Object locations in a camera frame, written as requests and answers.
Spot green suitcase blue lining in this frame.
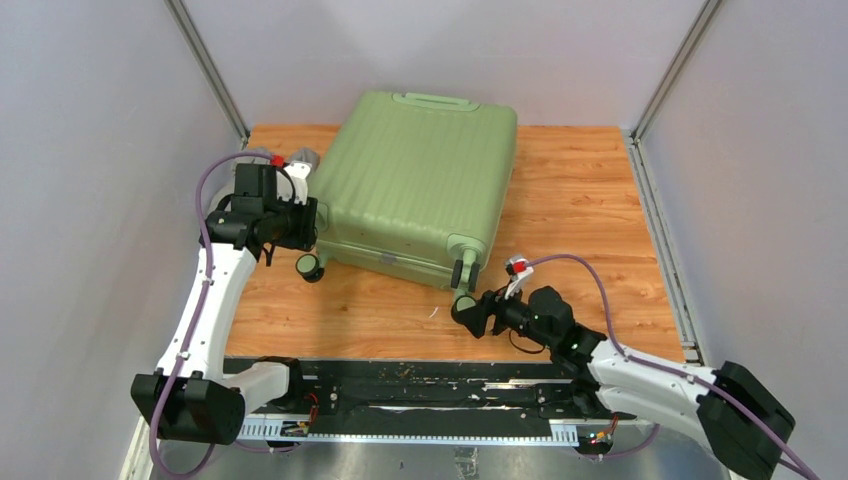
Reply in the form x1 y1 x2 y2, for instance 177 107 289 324
309 91 518 294

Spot green suitcase wheel middle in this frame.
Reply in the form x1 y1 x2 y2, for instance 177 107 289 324
450 259 481 292

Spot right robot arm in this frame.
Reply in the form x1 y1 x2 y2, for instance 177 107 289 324
451 286 796 479

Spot green suitcase wheel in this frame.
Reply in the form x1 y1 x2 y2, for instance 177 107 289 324
451 295 477 324
450 259 481 292

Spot aluminium frame rail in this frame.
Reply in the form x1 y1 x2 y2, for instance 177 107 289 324
119 370 763 480

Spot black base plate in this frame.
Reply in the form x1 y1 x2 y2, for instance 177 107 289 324
241 359 639 439

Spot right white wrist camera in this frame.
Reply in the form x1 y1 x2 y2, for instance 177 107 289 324
503 255 534 299

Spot green suitcase wheel lid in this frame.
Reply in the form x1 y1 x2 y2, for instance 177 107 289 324
295 253 325 283

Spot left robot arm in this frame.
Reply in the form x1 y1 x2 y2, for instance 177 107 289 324
130 160 317 445

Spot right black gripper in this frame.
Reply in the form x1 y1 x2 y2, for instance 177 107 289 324
455 279 557 351

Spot green suitcase wheel front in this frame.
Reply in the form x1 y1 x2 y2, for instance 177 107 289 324
451 295 477 324

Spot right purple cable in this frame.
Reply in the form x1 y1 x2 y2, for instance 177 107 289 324
504 254 823 480

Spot crumpled grey-green cloth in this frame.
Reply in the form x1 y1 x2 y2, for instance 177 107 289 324
289 147 321 169

